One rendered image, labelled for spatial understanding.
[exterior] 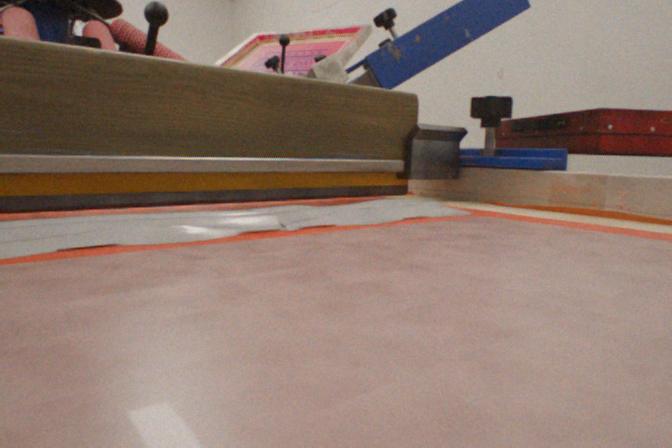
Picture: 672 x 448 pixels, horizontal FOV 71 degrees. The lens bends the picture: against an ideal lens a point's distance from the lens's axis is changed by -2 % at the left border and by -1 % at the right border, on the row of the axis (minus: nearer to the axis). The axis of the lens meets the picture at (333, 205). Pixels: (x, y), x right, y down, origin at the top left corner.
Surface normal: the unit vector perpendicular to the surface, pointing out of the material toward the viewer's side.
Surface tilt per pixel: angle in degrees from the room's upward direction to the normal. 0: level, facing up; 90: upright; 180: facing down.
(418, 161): 90
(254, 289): 0
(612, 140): 90
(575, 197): 90
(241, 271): 0
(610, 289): 0
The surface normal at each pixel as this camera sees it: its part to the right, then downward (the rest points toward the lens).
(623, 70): -0.79, 0.04
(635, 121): 0.14, 0.11
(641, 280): 0.03, -0.99
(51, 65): 0.61, 0.11
